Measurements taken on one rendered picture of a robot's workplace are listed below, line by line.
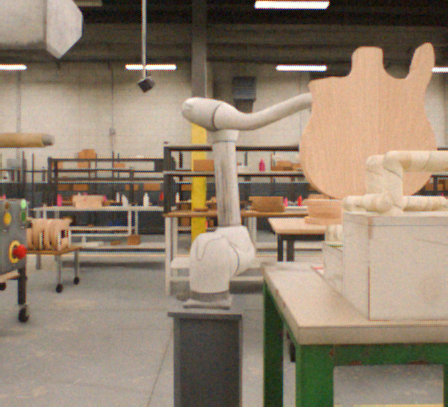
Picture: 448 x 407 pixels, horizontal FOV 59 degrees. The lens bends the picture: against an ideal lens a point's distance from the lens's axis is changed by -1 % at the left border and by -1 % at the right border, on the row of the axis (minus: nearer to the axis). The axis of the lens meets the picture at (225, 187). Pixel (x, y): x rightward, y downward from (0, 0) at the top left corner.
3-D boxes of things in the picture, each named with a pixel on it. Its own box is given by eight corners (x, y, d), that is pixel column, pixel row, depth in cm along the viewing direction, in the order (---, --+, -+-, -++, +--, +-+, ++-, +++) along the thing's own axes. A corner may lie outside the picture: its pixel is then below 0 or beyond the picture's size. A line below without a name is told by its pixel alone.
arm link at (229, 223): (207, 279, 170) (230, 270, 190) (240, 280, 163) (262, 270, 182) (194, 102, 174) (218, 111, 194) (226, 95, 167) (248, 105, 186)
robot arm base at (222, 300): (182, 295, 168) (182, 282, 168) (234, 297, 166) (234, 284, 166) (171, 308, 150) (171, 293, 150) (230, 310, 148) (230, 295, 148)
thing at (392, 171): (387, 215, 66) (387, 159, 66) (379, 214, 69) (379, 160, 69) (406, 215, 66) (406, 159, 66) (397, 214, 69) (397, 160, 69)
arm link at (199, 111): (217, 97, 155) (233, 104, 166) (180, 89, 163) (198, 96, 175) (208, 130, 156) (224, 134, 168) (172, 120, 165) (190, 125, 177)
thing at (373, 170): (369, 213, 74) (369, 162, 74) (363, 212, 77) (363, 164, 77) (386, 213, 74) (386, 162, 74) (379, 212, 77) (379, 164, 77)
